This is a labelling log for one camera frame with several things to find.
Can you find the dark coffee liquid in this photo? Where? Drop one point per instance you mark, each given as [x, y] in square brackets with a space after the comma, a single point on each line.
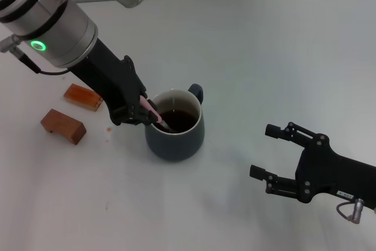
[185, 120]

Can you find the grey ceramic cup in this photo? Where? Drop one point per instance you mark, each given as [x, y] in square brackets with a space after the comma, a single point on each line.
[176, 148]

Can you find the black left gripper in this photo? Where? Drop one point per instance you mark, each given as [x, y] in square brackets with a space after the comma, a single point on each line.
[111, 83]

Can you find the flat stained wooden block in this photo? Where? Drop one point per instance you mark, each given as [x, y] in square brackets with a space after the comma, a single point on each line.
[79, 95]

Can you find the notched brown wooden block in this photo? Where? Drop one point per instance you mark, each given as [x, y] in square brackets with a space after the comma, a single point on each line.
[67, 129]

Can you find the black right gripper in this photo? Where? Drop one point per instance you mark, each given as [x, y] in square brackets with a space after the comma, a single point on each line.
[329, 171]

